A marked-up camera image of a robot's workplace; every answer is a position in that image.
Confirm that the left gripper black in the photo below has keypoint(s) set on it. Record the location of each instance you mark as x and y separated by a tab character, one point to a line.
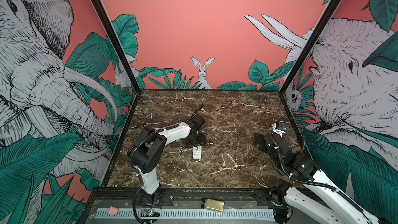
202	140

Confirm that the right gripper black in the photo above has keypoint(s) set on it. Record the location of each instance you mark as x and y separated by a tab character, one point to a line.
257	140

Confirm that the white remote control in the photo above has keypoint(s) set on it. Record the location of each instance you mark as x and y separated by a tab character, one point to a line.
197	152

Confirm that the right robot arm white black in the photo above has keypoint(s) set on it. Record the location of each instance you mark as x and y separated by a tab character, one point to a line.
337	207

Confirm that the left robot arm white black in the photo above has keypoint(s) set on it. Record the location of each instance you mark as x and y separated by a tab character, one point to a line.
145	153

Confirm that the brass metal box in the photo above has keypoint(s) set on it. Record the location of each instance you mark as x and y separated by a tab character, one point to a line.
213	205

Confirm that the small circuit board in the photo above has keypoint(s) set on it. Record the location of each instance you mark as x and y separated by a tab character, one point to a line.
151	213

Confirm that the pink eraser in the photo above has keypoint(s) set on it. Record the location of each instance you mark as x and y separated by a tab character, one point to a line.
113	211

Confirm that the black mounting rail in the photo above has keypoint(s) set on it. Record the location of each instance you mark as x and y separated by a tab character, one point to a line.
183	197

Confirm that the white slotted cable duct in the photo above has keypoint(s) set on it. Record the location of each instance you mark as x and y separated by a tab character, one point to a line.
170	213

